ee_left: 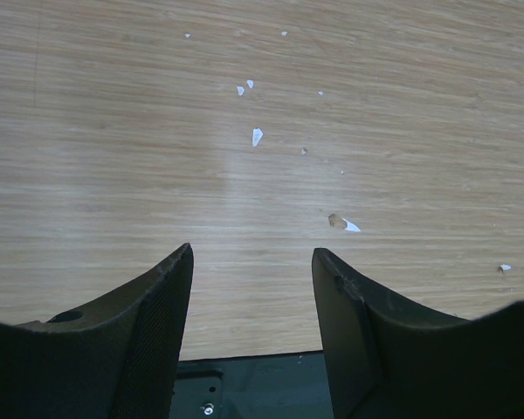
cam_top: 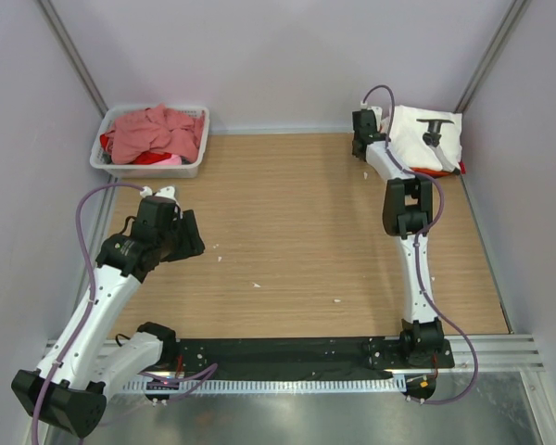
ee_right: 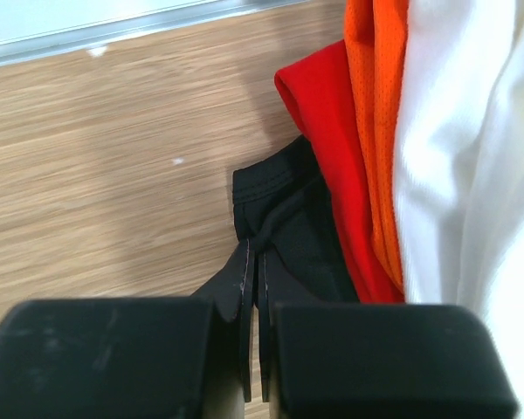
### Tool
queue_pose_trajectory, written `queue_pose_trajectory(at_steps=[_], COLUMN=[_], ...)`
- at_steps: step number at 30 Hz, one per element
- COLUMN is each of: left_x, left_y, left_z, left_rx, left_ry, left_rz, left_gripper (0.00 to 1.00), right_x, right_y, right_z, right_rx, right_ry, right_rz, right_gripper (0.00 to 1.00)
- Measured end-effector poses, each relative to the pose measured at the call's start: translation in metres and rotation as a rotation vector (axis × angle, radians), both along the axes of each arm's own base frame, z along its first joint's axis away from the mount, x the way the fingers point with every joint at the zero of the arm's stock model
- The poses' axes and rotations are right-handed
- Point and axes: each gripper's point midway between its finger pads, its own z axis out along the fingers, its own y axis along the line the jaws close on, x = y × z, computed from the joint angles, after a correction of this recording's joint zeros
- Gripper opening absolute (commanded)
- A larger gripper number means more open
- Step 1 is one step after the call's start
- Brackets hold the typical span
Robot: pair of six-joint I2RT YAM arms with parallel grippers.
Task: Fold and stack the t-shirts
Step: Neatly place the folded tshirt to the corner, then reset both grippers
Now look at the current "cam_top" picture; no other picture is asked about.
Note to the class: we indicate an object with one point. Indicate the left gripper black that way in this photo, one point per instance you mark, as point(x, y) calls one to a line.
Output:
point(192, 243)

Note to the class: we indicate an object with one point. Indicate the white t shirt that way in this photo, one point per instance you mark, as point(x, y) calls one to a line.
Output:
point(423, 138)

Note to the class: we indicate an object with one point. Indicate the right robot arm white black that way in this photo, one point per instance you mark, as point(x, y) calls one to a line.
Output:
point(406, 216)

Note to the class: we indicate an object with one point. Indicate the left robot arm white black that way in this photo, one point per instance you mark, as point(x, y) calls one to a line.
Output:
point(70, 387)

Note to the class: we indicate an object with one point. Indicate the orange folded t shirt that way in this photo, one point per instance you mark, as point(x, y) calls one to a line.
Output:
point(437, 174)

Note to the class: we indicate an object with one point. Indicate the pink crumpled shirt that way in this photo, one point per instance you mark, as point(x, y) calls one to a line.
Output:
point(159, 129)

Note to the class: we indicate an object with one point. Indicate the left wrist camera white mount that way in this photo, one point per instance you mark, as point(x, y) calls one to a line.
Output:
point(168, 192)

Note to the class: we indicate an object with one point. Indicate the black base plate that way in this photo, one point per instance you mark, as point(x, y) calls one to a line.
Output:
point(288, 372)

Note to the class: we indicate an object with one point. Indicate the white slotted cable duct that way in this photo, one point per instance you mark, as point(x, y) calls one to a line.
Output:
point(143, 385)

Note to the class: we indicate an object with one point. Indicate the right aluminium corner post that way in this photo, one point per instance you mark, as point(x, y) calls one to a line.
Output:
point(500, 38)

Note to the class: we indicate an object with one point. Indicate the aluminium corner post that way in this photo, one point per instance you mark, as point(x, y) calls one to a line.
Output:
point(58, 28)
point(500, 38)

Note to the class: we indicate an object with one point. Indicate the aluminium frame rail front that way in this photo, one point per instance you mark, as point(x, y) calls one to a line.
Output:
point(493, 353)

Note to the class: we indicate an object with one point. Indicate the left aluminium corner post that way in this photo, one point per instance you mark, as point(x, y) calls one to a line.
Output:
point(58, 28)

